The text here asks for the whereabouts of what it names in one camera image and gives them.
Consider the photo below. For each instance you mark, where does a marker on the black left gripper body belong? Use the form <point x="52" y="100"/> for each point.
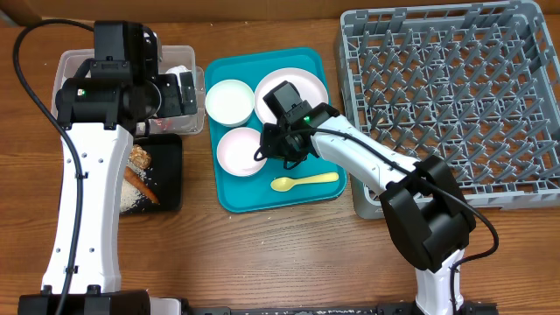
<point x="171" y="101"/>

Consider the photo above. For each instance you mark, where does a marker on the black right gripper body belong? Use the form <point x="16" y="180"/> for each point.
<point x="273" y="143"/>

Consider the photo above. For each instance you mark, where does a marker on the red snack wrapper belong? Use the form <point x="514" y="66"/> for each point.
<point x="160" y="126"/>

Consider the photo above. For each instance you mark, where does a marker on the white napkin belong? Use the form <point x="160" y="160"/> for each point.
<point x="178" y="70"/>

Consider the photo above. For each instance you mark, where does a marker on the white bowl with rice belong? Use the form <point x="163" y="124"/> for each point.
<point x="230" y="102"/>

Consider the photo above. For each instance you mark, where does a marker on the pink bowl with food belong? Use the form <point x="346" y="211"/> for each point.
<point x="236" y="152"/>

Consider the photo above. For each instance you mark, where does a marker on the orange carrot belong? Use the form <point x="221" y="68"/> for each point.
<point x="131" y="177"/>

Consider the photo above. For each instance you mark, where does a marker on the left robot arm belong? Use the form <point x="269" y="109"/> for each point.
<point x="96" y="114"/>

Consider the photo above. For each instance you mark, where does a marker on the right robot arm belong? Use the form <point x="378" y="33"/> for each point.
<point x="427" y="216"/>

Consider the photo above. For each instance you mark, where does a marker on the black waste tray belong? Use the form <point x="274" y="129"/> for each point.
<point x="164" y="175"/>

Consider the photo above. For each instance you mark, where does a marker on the grey dishwasher rack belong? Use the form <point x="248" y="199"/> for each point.
<point x="476" y="84"/>

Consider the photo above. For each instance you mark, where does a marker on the clear plastic bin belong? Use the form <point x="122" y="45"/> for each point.
<point x="173" y="55"/>

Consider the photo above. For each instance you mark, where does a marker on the yellow plastic spoon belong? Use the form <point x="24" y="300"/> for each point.
<point x="284" y="184"/>

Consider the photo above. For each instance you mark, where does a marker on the white round plate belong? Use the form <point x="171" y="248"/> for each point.
<point x="309" y="86"/>

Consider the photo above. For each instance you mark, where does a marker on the teal plastic tray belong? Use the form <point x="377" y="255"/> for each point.
<point x="247" y="194"/>

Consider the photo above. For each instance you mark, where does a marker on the brown food clump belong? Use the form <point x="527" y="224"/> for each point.
<point x="139" y="157"/>

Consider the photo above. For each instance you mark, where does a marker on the pile of rice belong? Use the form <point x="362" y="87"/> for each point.
<point x="132" y="200"/>

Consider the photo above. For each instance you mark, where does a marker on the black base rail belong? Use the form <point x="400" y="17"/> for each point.
<point x="401" y="308"/>

